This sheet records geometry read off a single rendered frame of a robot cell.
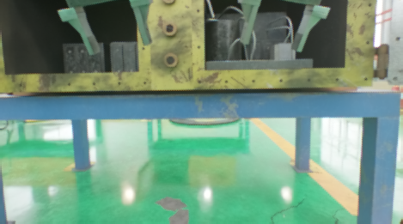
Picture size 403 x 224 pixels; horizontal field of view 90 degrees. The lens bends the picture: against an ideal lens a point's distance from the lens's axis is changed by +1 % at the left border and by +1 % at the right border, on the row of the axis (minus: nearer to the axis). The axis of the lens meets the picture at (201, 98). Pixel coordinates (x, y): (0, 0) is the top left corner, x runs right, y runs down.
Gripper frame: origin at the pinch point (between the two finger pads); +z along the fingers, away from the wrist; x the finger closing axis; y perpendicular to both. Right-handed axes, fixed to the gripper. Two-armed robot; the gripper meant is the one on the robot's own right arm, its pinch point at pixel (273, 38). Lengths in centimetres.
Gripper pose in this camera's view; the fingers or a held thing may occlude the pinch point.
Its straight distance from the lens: 51.8
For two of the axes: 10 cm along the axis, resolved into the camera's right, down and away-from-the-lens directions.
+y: 1.4, 4.8, -8.7
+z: -1.6, 8.7, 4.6
